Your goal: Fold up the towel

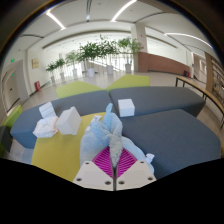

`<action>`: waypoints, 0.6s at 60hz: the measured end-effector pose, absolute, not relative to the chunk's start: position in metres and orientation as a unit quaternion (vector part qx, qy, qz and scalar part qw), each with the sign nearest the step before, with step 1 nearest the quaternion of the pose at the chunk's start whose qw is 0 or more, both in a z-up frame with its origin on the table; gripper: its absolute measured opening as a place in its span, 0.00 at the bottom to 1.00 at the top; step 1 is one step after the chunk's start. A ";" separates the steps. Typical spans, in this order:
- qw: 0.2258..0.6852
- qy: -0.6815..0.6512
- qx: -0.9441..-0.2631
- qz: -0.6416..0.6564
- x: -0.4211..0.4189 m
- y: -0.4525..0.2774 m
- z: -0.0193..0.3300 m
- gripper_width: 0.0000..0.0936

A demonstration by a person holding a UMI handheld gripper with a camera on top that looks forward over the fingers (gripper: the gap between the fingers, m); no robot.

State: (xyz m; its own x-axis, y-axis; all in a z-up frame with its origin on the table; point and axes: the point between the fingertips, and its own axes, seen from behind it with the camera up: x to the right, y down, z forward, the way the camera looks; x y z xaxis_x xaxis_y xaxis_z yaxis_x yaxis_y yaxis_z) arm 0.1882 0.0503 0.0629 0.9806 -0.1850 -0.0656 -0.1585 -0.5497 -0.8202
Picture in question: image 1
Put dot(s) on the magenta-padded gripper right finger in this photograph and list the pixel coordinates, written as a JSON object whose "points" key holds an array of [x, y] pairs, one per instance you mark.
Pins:
{"points": [[136, 173]]}

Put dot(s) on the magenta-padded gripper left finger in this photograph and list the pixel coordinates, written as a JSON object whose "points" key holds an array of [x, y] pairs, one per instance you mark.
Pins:
{"points": [[93, 173]]}

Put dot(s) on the light blue towel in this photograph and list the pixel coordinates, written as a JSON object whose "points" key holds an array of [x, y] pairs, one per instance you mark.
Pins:
{"points": [[96, 140]]}

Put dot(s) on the large white cube box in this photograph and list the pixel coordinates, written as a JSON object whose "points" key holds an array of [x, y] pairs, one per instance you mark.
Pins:
{"points": [[68, 121]]}

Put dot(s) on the small white cube box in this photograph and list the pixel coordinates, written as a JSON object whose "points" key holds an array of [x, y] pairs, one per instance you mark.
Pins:
{"points": [[126, 108]]}

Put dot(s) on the crumpled white plastic bag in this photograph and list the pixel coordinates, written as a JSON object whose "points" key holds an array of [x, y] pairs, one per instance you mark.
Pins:
{"points": [[45, 127]]}

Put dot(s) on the stack of white tissue packs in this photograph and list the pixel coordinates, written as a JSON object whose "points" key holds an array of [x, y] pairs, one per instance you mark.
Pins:
{"points": [[47, 110]]}

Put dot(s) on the green upholstered bench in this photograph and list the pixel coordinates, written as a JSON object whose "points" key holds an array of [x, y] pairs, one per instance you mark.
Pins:
{"points": [[14, 116], [75, 88], [130, 81]]}

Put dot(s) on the dark grey cube stool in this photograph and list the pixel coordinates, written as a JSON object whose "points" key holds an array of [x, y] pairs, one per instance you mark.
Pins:
{"points": [[5, 136]]}

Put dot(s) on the red fire extinguisher cabinet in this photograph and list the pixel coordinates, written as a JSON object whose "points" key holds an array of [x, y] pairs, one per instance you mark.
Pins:
{"points": [[37, 86]]}

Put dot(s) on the row of potted plants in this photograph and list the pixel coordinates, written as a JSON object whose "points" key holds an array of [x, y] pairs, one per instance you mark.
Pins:
{"points": [[90, 51]]}

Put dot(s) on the wooden shelf unit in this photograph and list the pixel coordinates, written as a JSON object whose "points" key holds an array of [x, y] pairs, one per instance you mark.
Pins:
{"points": [[209, 73]]}

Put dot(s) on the green exit sign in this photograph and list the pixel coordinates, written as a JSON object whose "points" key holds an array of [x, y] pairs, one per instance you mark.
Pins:
{"points": [[13, 60]]}

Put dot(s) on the ceiling strip lights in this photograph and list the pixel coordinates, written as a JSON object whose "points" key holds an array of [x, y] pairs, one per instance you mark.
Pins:
{"points": [[55, 20]]}

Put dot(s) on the wooden bench with black frame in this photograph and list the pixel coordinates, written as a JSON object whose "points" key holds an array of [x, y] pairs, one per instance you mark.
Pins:
{"points": [[191, 83]]}

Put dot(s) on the yellow framed wall picture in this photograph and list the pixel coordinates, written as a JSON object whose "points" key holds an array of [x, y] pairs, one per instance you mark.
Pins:
{"points": [[35, 63]]}

